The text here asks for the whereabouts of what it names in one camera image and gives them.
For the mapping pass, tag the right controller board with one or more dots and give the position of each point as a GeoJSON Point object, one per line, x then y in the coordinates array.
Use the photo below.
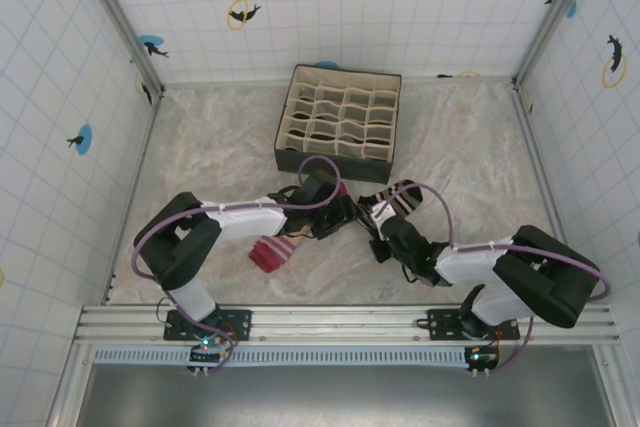
{"type": "Point", "coordinates": [481, 358]}

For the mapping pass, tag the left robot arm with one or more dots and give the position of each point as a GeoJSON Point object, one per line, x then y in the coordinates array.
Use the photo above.
{"type": "Point", "coordinates": [250, 222]}

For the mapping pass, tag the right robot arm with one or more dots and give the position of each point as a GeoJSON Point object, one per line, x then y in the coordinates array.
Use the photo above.
{"type": "Point", "coordinates": [475, 262]}

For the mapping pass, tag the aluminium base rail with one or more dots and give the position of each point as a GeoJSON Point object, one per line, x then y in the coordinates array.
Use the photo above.
{"type": "Point", "coordinates": [340, 322]}

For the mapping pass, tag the grey metal front panel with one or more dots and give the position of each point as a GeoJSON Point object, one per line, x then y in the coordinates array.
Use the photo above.
{"type": "Point", "coordinates": [340, 397]}

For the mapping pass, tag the aluminium frame post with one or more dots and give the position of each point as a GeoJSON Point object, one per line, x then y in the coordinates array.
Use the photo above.
{"type": "Point", "coordinates": [555, 17]}
{"type": "Point", "coordinates": [122, 22]}

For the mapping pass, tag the fabric sock organizer box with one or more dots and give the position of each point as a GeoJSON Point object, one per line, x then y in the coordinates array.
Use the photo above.
{"type": "Point", "coordinates": [340, 119]}

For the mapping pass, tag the controller board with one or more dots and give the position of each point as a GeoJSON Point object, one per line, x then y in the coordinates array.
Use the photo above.
{"type": "Point", "coordinates": [481, 358]}
{"type": "Point", "coordinates": [205, 349]}

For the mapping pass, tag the black white striped sock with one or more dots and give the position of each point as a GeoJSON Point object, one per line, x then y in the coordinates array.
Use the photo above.
{"type": "Point", "coordinates": [407, 199]}

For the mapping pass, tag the beige red purple-striped sock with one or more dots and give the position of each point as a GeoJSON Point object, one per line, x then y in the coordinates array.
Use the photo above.
{"type": "Point", "coordinates": [272, 254]}

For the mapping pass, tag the left controller board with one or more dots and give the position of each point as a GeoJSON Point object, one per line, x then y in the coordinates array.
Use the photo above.
{"type": "Point", "coordinates": [205, 349]}

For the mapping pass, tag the blue circle seal sticker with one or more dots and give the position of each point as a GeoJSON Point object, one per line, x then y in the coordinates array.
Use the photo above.
{"type": "Point", "coordinates": [82, 139]}

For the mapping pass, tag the aluminium side rail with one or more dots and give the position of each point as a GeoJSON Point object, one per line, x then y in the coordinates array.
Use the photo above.
{"type": "Point", "coordinates": [547, 187]}
{"type": "Point", "coordinates": [132, 197]}

